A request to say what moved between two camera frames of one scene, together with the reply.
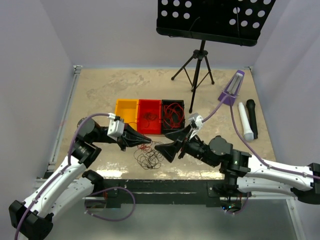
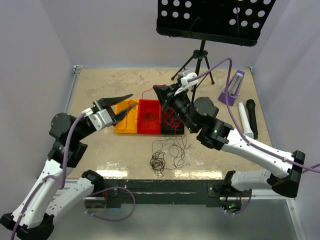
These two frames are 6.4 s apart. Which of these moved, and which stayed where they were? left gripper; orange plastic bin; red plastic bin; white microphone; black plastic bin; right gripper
Moved: left gripper; right gripper
Stayed: red plastic bin; white microphone; orange plastic bin; black plastic bin
